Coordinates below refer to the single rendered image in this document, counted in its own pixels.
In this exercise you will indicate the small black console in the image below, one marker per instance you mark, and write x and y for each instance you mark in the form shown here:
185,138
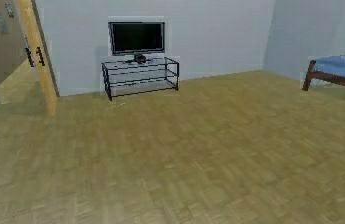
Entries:
141,59

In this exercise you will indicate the black glass television stand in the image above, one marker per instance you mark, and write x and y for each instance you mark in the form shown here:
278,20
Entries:
140,77

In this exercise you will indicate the black television set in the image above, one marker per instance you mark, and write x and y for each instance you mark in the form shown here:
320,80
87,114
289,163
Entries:
136,36

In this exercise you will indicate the light wooden room door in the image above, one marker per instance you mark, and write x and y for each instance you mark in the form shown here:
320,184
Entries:
38,63

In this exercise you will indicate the blue bed with wooden frame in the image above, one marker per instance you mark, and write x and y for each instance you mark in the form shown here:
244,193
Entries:
340,71

